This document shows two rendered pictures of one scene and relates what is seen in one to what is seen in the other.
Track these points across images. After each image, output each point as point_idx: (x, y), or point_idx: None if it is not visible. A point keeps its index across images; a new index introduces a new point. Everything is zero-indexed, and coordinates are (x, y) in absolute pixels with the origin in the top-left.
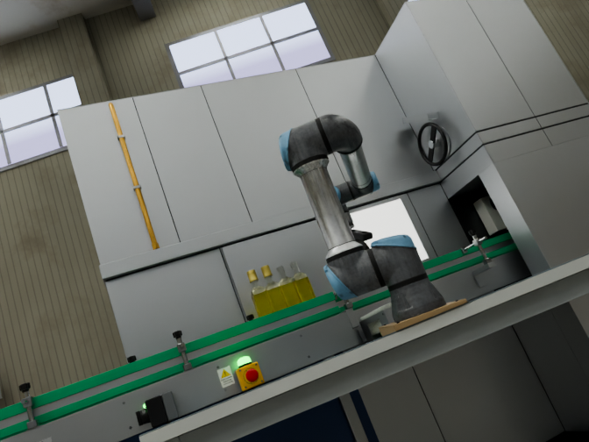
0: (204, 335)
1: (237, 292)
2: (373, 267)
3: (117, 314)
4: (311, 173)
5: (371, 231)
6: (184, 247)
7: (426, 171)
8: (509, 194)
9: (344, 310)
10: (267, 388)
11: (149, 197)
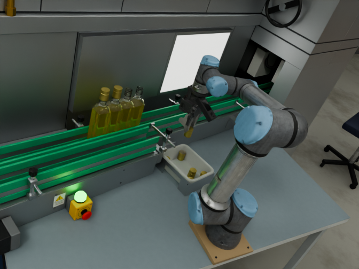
0: (28, 111)
1: (76, 84)
2: (227, 222)
3: None
4: (251, 159)
5: (196, 53)
6: (44, 24)
7: (257, 11)
8: (288, 93)
9: (152, 134)
10: None
11: None
